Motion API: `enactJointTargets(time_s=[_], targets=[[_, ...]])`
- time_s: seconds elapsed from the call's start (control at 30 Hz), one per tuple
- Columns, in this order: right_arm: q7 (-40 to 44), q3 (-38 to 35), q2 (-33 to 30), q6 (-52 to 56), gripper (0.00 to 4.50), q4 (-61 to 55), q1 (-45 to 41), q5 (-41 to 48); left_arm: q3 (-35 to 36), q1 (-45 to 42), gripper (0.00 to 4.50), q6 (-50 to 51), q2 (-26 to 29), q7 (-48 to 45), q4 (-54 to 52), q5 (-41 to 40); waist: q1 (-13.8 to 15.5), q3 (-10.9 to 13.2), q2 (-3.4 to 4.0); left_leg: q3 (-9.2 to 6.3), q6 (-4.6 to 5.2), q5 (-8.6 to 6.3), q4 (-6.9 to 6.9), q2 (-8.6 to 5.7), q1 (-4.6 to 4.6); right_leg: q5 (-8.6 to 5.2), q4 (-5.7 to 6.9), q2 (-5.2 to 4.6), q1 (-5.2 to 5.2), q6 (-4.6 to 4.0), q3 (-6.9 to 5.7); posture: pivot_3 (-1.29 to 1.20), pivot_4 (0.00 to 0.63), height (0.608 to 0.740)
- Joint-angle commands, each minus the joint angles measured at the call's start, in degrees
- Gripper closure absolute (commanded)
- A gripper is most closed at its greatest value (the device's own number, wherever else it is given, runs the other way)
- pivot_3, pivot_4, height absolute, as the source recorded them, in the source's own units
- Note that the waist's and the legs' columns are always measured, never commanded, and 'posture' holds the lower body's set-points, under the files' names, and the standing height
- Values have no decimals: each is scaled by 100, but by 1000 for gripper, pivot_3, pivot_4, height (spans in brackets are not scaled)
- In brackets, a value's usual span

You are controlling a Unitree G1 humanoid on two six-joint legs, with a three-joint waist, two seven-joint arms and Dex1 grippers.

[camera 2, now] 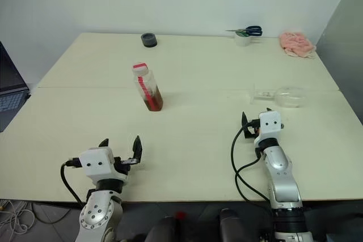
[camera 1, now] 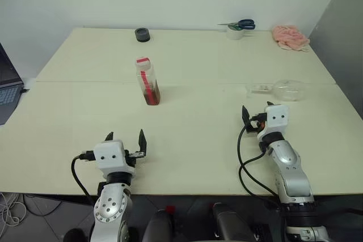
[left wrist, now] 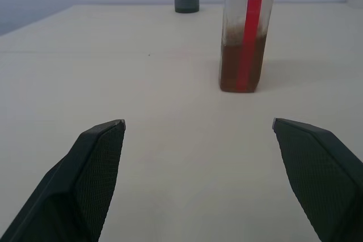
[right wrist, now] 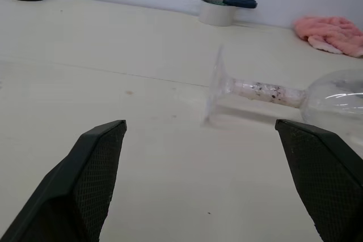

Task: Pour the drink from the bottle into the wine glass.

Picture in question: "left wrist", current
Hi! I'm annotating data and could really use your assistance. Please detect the dark grey round ring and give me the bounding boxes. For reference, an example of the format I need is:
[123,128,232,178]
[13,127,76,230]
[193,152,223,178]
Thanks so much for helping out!
[174,0,201,14]

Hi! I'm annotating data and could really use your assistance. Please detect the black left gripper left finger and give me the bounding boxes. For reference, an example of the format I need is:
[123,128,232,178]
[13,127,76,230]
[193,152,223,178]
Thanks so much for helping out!
[0,119,126,242]

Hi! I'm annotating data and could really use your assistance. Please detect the clear bottle with red stripe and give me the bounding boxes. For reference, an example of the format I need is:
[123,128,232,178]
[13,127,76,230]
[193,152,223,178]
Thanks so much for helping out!
[218,0,278,94]

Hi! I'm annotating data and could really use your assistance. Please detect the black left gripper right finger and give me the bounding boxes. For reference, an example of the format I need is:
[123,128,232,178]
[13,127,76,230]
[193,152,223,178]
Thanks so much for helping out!
[272,117,363,242]

